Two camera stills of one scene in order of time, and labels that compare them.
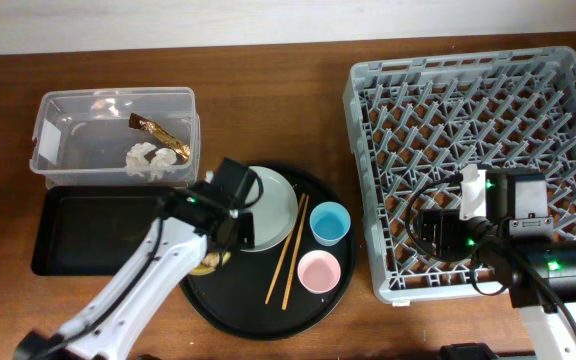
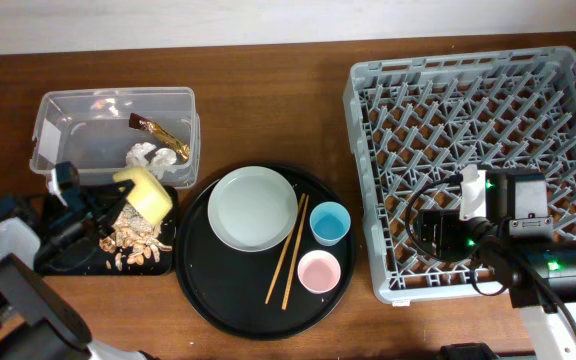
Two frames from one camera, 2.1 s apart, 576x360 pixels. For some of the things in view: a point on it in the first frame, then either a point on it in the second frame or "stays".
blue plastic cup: x=329 y=222 stays
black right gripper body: x=455 y=237 stays
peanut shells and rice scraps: x=211 y=259 → x=134 y=235
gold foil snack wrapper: x=181 y=151 stays
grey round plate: x=273 y=201 stays
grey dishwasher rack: x=419 y=119 stays
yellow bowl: x=202 y=269 → x=147 y=195
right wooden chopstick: x=296 y=253 stays
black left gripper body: x=246 y=236 → x=79 y=223
